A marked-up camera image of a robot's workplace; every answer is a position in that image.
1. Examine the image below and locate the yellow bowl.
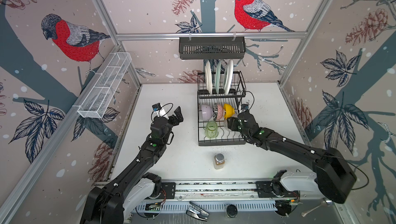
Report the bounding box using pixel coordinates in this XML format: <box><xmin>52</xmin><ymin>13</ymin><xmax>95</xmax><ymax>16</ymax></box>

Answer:
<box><xmin>223</xmin><ymin>103</ymin><xmax>235</xmax><ymax>120</ymax></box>

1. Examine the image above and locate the green glass tumbler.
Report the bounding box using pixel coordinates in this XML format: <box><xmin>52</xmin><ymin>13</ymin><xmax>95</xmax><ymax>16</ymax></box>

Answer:
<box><xmin>205</xmin><ymin>121</ymin><xmax>219</xmax><ymax>139</ymax></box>

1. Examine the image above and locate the clear glass tumbler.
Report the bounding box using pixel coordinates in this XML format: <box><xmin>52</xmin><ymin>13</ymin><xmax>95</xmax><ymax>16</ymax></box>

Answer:
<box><xmin>223</xmin><ymin>120</ymin><xmax>231</xmax><ymax>132</ymax></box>

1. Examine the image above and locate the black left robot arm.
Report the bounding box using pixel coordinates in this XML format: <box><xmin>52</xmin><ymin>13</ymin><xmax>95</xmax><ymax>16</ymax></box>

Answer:
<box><xmin>80</xmin><ymin>107</ymin><xmax>184</xmax><ymax>224</ymax></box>

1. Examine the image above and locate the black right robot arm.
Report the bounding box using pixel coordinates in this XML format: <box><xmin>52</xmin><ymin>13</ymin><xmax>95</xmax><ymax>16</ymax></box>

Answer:
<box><xmin>227</xmin><ymin>111</ymin><xmax>357</xmax><ymax>204</ymax></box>

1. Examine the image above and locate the black two-tier dish rack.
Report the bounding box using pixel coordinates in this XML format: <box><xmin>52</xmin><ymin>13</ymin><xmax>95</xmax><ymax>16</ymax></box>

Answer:
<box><xmin>197</xmin><ymin>72</ymin><xmax>246</xmax><ymax>147</ymax></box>

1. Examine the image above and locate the lilac bowl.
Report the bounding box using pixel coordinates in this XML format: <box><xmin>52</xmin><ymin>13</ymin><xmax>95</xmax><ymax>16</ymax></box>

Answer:
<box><xmin>201</xmin><ymin>104</ymin><xmax>213</xmax><ymax>122</ymax></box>

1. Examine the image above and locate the white plate blue rim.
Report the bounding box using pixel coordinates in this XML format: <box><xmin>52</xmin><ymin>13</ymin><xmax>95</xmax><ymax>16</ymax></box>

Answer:
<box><xmin>224</xmin><ymin>59</ymin><xmax>234</xmax><ymax>95</ymax></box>

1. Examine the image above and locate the spice jar silver lid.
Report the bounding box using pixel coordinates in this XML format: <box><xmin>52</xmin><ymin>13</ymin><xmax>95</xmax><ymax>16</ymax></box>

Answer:
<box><xmin>214</xmin><ymin>154</ymin><xmax>225</xmax><ymax>170</ymax></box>

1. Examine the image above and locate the pale green plate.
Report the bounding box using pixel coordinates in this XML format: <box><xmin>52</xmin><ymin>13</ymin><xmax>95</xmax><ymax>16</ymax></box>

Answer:
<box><xmin>215</xmin><ymin>60</ymin><xmax>221</xmax><ymax>94</ymax></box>

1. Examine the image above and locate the white plate left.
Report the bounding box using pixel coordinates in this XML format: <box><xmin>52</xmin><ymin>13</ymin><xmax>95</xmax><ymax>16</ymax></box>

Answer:
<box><xmin>205</xmin><ymin>61</ymin><xmax>212</xmax><ymax>95</ymax></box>

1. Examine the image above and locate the round black cap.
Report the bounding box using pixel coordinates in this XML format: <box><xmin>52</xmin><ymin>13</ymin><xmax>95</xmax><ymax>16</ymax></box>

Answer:
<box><xmin>226</xmin><ymin>204</ymin><xmax>238</xmax><ymax>218</ymax></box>

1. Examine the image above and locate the black stapler centre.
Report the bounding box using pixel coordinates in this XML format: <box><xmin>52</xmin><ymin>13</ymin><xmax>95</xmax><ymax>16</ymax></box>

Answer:
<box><xmin>186</xmin><ymin>201</ymin><xmax>210</xmax><ymax>222</ymax></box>

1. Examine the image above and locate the metal spoon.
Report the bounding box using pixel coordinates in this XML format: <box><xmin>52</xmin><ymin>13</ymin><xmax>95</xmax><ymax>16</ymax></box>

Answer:
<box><xmin>301</xmin><ymin>198</ymin><xmax>333</xmax><ymax>217</ymax></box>

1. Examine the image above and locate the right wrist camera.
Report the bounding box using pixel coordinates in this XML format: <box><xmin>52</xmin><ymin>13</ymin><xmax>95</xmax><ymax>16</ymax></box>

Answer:
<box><xmin>241</xmin><ymin>103</ymin><xmax>250</xmax><ymax>112</ymax></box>

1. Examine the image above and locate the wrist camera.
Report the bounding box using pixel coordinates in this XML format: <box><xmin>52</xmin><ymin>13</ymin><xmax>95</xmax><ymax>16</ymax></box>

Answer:
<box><xmin>152</xmin><ymin>102</ymin><xmax>168</xmax><ymax>119</ymax></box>
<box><xmin>241</xmin><ymin>103</ymin><xmax>250</xmax><ymax>112</ymax></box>

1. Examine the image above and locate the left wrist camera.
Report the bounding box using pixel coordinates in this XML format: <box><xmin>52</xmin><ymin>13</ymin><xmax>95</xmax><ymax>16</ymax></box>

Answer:
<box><xmin>152</xmin><ymin>102</ymin><xmax>168</xmax><ymax>119</ymax></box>

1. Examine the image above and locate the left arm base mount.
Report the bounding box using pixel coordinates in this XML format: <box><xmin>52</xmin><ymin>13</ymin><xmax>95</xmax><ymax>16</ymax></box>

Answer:
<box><xmin>146</xmin><ymin>182</ymin><xmax>176</xmax><ymax>200</ymax></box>

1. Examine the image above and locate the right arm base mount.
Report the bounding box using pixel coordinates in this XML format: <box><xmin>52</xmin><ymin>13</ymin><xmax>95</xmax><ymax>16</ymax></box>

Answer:
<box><xmin>254</xmin><ymin>181</ymin><xmax>300</xmax><ymax>198</ymax></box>

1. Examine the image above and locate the black hanging wall basket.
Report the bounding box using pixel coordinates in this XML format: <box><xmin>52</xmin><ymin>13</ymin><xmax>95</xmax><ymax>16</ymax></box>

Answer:
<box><xmin>179</xmin><ymin>36</ymin><xmax>246</xmax><ymax>60</ymax></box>

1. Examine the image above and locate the white wire mesh shelf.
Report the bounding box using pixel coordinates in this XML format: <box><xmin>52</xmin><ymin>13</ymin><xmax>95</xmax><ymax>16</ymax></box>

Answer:
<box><xmin>77</xmin><ymin>52</ymin><xmax>132</xmax><ymax>118</ymax></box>

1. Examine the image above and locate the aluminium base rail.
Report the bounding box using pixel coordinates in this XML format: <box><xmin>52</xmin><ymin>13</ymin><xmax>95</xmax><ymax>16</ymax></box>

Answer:
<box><xmin>162</xmin><ymin>178</ymin><xmax>324</xmax><ymax>201</ymax></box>

